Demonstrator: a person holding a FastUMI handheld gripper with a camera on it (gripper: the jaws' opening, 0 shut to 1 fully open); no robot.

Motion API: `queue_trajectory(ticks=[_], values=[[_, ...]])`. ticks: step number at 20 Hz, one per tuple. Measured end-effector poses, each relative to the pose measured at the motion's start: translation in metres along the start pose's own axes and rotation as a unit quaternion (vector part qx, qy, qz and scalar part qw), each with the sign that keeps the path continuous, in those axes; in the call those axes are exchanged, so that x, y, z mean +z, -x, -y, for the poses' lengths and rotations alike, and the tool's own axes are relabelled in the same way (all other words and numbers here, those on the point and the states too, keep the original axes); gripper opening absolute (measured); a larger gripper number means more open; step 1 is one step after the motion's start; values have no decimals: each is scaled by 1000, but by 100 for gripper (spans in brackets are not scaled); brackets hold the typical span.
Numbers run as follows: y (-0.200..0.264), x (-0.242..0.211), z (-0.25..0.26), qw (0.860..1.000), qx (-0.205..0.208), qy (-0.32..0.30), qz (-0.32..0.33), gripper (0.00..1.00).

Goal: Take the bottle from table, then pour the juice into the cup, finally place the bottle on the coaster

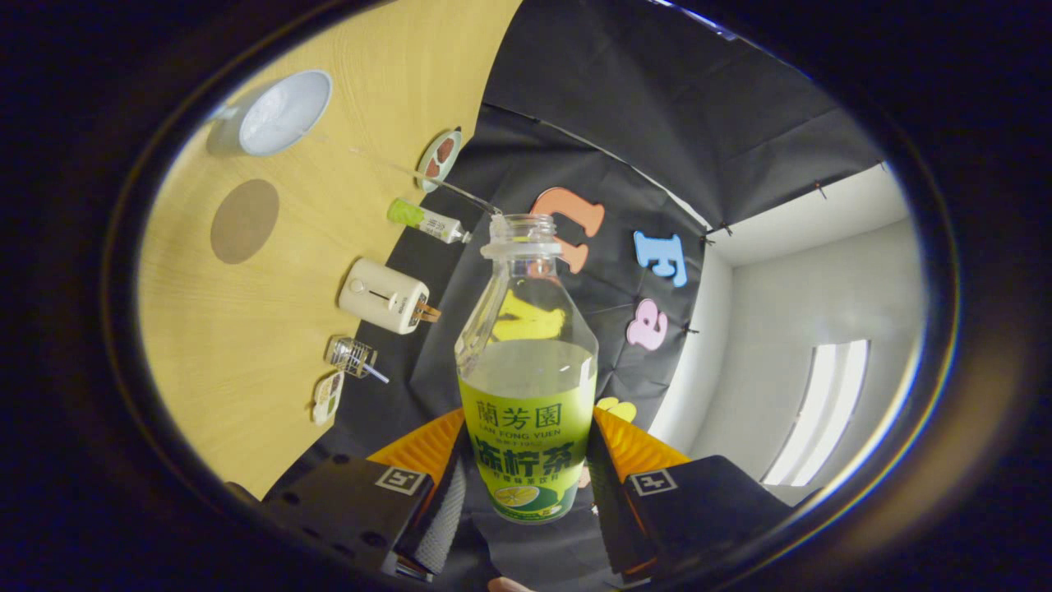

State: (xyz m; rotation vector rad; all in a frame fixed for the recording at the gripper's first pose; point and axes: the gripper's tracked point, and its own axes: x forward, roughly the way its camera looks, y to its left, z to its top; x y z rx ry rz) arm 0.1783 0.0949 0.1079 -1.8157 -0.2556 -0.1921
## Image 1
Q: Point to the cream toaster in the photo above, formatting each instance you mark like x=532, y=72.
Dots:
x=382, y=294

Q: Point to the capped green label bottle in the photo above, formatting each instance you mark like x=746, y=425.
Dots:
x=419, y=218

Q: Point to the white divided dish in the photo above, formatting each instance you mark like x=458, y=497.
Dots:
x=329, y=398

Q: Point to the round brown coaster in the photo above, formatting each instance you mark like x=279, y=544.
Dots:
x=245, y=222

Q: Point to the wooden table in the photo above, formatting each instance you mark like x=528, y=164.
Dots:
x=246, y=345

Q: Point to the green label juice bottle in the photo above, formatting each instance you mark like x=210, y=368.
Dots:
x=526, y=427

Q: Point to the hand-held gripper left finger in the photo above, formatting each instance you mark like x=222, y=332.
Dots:
x=440, y=518

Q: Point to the brown toast slice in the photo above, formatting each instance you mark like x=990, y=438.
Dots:
x=429, y=312

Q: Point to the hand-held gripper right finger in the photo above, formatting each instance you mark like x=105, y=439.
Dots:
x=612, y=510

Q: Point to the blue striped straw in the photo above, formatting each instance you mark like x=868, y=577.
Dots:
x=378, y=376

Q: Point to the ceiling light panel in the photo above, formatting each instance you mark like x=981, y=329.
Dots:
x=818, y=411

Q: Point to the pale green plate with meat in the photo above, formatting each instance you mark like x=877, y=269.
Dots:
x=440, y=158

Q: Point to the pale grey cup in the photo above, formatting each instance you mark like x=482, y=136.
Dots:
x=283, y=111

